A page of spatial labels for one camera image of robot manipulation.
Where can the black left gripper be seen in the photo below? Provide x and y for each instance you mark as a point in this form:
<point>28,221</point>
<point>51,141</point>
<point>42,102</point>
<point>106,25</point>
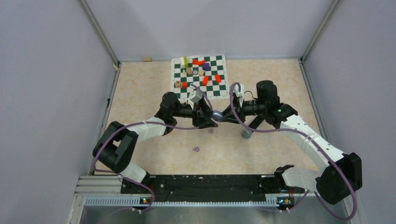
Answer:
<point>201,115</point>

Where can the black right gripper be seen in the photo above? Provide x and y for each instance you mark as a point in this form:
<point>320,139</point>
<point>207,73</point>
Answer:
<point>239,111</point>

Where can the grey-blue earbud case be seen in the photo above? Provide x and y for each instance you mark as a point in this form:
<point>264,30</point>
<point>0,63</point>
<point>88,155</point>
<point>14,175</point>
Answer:
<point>217,115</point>

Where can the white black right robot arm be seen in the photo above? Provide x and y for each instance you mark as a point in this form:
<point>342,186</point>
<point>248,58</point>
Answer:
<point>338,175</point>

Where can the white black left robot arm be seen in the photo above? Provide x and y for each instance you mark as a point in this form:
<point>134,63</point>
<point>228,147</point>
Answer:
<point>116,146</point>

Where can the black microphone grey head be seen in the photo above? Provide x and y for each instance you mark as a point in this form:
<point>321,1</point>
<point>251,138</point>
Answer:
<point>254,124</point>

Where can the red block right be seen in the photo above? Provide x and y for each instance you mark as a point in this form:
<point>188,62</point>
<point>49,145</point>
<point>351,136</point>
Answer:
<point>218,78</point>

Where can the red cylinder block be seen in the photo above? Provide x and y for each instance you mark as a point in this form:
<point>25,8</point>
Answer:
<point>205,80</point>

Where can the green white chessboard mat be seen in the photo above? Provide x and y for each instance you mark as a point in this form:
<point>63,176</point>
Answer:
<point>213,90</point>

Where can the purple block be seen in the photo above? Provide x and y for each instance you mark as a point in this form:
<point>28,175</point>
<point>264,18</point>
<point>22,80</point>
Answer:
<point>206,66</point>

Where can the red arch block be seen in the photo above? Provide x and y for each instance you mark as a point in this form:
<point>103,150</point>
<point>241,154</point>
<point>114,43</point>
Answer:
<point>197,62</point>

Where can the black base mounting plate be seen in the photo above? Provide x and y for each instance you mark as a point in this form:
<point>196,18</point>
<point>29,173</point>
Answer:
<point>208,188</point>

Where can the yellow-green block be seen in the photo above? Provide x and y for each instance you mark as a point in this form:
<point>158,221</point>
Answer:
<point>184,62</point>

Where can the wooden cork piece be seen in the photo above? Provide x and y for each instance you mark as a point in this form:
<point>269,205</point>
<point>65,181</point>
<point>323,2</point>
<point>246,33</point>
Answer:
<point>147,59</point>

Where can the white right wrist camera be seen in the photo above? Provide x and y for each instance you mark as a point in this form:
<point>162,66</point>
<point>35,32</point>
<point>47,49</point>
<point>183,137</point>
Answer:
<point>238,91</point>

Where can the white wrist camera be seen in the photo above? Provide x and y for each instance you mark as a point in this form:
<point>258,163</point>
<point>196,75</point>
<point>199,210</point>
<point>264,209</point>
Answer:
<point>194,97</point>
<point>238,91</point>

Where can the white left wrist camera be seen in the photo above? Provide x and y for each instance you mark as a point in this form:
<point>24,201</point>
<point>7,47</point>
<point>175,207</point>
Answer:
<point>194,97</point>

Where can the aluminium frame rail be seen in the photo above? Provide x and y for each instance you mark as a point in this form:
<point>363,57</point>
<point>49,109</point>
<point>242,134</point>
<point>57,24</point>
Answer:
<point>105,189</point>

